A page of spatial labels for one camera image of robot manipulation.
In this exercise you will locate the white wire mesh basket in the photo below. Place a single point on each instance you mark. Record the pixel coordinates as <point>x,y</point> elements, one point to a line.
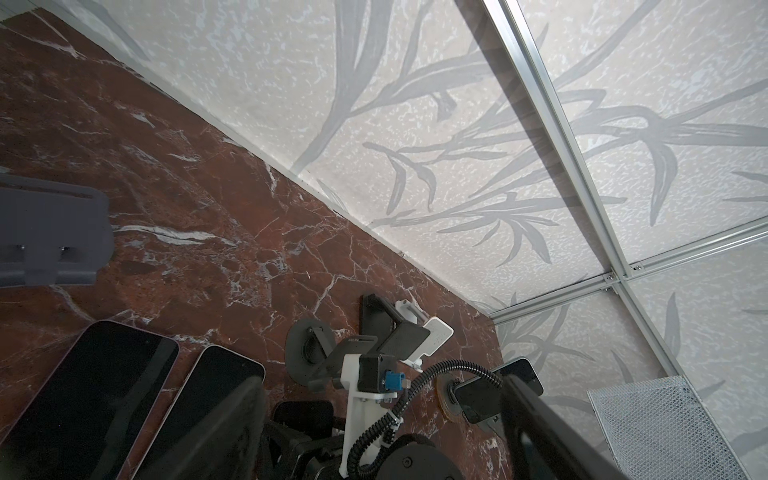
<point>660,429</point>

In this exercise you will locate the back left phone stand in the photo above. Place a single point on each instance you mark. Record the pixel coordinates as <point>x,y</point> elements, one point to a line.
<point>312,356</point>

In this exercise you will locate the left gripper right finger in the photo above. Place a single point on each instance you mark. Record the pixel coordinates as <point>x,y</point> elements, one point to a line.
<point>535,435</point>

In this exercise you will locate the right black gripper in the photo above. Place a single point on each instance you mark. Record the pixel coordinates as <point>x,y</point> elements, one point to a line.
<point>299,443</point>

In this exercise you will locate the black phone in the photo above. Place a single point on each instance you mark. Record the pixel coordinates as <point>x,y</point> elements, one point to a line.
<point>217,370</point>
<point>85,420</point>
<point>395,336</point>

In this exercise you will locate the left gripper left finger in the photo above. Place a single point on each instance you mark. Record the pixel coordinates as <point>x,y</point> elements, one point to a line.
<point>220,443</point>

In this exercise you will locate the white folding phone stand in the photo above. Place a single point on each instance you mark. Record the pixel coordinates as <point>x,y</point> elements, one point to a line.
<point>439,332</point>

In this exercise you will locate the grey phone stand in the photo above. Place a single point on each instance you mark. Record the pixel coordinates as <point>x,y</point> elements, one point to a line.
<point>52,233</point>

